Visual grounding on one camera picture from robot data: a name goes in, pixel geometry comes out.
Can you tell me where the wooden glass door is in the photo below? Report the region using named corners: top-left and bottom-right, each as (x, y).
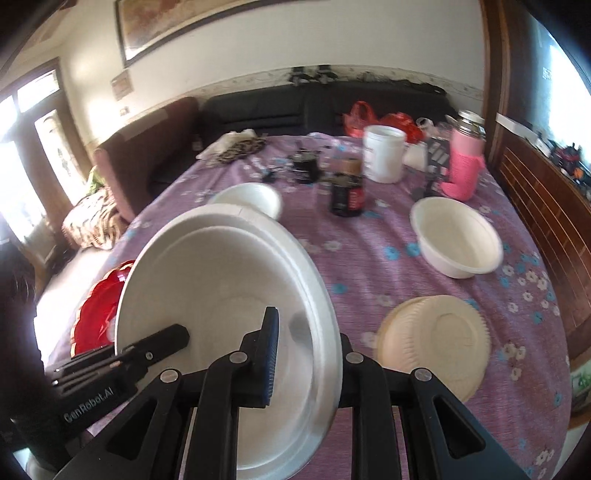
top-left (0, 58), bottom-right (93, 287)

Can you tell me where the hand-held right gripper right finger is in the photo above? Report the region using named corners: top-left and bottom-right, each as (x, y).
top-left (338, 332), bottom-right (529, 480)

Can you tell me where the red plastic bag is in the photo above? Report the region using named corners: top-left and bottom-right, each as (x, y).
top-left (343, 102), bottom-right (424, 143)

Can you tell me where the brown armchair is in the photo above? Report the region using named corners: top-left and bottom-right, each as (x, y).
top-left (93, 96), bottom-right (200, 223)

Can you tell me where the small wall plaque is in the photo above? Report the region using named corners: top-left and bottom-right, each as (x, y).
top-left (110, 73), bottom-right (134, 100)

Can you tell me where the black metal device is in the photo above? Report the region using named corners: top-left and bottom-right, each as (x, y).
top-left (287, 66), bottom-right (339, 87)

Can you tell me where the white flat box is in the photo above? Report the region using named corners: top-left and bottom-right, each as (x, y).
top-left (495, 113), bottom-right (541, 139)

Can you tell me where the framed wall painting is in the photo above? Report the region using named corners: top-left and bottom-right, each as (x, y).
top-left (114, 0), bottom-right (259, 69)

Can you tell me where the patterned blanket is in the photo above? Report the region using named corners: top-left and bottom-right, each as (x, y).
top-left (61, 188), bottom-right (129, 251)

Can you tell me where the red scalloped plate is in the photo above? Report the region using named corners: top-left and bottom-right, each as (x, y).
top-left (71, 259), bottom-right (138, 356)

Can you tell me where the dark glass jar brown lid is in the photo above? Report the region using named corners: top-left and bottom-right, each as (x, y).
top-left (329, 159), bottom-right (365, 217)

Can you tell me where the brown wooden headboard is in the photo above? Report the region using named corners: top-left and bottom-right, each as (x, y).
top-left (480, 0), bottom-right (591, 365)

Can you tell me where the black sofa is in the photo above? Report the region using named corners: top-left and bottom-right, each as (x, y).
top-left (198, 79), bottom-right (460, 139)

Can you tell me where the pink thermos with knitted sleeve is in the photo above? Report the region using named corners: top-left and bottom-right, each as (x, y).
top-left (440, 110), bottom-right (488, 202)

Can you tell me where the clear plastic bag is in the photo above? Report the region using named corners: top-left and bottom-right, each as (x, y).
top-left (416, 116), bottom-right (446, 139)

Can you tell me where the white plastic jar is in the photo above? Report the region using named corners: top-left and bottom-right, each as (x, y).
top-left (362, 126), bottom-right (408, 184)

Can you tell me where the white paper bowl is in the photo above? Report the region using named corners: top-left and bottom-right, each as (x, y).
top-left (207, 182), bottom-right (283, 221)
top-left (409, 197), bottom-right (504, 280)

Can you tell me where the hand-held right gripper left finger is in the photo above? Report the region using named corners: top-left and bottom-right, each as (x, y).
top-left (54, 306), bottom-right (281, 480)

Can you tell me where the black phone stand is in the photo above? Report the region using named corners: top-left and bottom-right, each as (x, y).
top-left (418, 137), bottom-right (452, 199)

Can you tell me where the leopard print cloth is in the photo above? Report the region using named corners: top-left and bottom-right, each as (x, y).
top-left (196, 128), bottom-right (267, 168)

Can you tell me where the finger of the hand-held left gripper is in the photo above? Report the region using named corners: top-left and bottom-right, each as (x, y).
top-left (122, 324), bottom-right (191, 370)

